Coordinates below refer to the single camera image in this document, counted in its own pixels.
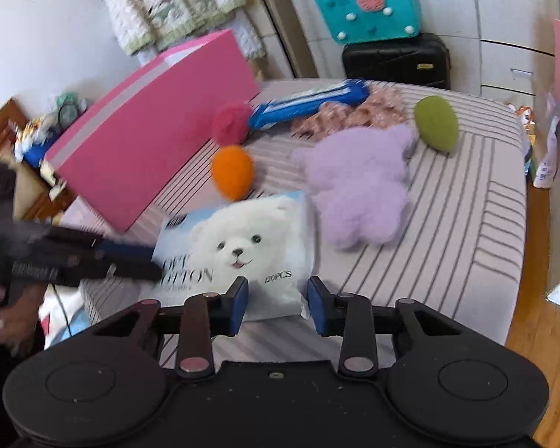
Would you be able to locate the blue wet wipes pack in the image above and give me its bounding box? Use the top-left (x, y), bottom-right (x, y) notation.
top-left (249, 79), bottom-right (370, 131)

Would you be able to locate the striped pink table cloth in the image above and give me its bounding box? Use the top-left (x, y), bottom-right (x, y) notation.
top-left (57, 77), bottom-right (528, 369)

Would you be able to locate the pink cardboard storage box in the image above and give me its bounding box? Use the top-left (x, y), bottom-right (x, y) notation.
top-left (45, 30), bottom-right (259, 231)

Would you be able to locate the teal felt tote bag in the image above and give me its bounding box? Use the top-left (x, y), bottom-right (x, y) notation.
top-left (314, 0), bottom-right (422, 46)

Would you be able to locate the person's left hand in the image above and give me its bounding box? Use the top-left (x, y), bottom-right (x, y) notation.
top-left (0, 284), bottom-right (46, 358)

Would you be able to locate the green egg-shaped sponge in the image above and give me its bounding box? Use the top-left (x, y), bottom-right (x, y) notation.
top-left (414, 95), bottom-right (459, 154)

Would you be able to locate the red fluffy pompom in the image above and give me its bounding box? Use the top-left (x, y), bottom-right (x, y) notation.
top-left (211, 102), bottom-right (253, 147)

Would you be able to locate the orange egg-shaped sponge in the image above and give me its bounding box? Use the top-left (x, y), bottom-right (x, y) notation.
top-left (211, 144), bottom-right (256, 201)

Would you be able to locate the white soft cotton tissue pack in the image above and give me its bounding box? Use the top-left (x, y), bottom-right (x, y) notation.
top-left (140, 190), bottom-right (317, 321)

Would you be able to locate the pink floral fabric scrunchie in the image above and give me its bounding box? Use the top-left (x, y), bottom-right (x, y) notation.
top-left (291, 84), bottom-right (408, 141)

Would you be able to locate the purple plush bear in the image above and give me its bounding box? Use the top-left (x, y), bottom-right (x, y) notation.
top-left (291, 124), bottom-right (418, 249)

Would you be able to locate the grey wooden wardrobe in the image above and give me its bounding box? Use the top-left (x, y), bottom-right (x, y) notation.
top-left (292, 0), bottom-right (560, 107)

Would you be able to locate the black suitcase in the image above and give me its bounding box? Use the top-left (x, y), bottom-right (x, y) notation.
top-left (342, 32), bottom-right (451, 90)

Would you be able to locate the white and green knit cardigan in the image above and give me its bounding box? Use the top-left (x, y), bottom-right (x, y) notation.
top-left (104, 0), bottom-right (247, 56)

